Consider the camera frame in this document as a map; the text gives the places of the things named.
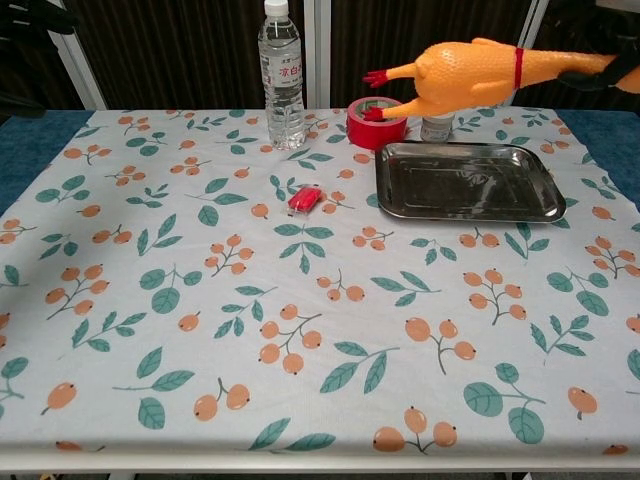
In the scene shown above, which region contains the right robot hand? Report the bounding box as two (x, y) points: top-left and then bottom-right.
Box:
(557, 7), (640, 94)

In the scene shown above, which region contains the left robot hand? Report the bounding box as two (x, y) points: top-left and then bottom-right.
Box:
(0, 0), (80, 36)

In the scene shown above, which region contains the orange rubber chicken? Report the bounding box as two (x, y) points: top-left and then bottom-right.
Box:
(362, 37), (640, 124)

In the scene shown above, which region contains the stainless steel tray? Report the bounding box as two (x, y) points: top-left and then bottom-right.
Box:
(374, 141), (568, 224)

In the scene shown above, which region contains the dark corrugated partition panel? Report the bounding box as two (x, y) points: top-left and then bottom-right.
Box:
(0, 0), (96, 125)
(47, 0), (317, 111)
(499, 0), (640, 112)
(315, 0), (539, 109)

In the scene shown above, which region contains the small white jar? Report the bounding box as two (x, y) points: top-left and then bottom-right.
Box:
(419, 112), (456, 143)

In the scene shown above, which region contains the clear plastic water bottle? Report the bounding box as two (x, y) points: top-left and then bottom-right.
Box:
(257, 0), (307, 151)

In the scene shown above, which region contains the red tape roll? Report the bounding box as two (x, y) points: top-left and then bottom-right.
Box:
(346, 96), (410, 152)

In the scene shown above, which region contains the floral print tablecloth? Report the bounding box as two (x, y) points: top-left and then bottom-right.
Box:
(0, 102), (640, 457)

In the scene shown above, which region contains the white table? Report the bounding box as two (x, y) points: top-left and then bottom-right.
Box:
(0, 444), (640, 480)

